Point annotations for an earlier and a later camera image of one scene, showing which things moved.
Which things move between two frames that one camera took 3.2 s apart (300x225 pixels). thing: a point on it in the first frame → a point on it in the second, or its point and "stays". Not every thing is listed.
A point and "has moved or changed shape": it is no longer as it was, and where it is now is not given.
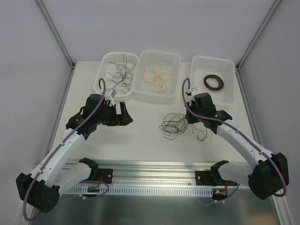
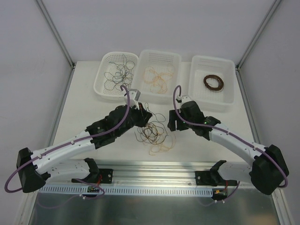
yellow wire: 150,76 stays
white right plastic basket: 213,75 stays
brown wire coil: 221,86 stays
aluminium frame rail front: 154,173 stays
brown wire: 173,124 has moved or changed shape
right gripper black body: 190,116 → 176,122
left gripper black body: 118,119 → 140,115
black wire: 123,78 stays
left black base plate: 105,175 stays
